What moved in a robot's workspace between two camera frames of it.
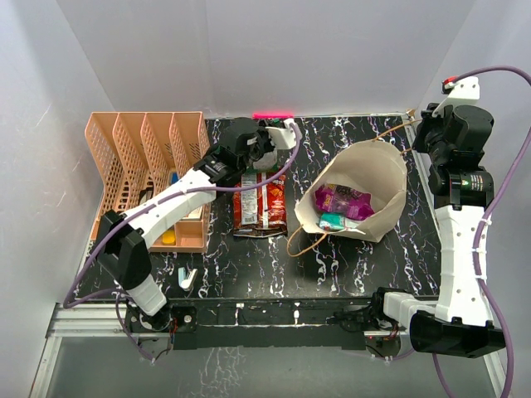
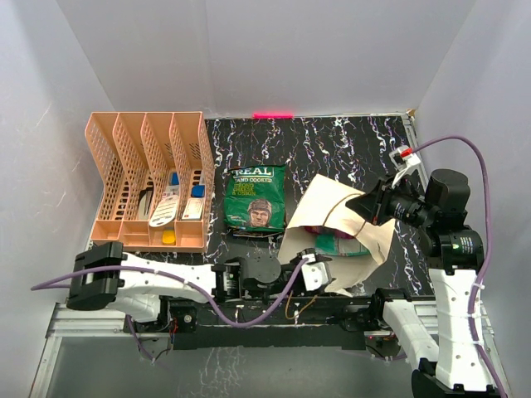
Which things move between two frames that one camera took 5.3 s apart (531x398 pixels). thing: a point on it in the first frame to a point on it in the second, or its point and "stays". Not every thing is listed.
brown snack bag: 261,232 stays
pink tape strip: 272,115 stays
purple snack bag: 343,200 to 325,230
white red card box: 194,214 stays
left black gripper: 269,144 to 301,271
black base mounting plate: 265,324 stays
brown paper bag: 358,187 to 324,225
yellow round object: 168,238 stays
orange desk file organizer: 137,155 stays
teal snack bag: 336,221 to 331,245
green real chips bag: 268,162 to 254,197
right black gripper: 427,122 to 372,206
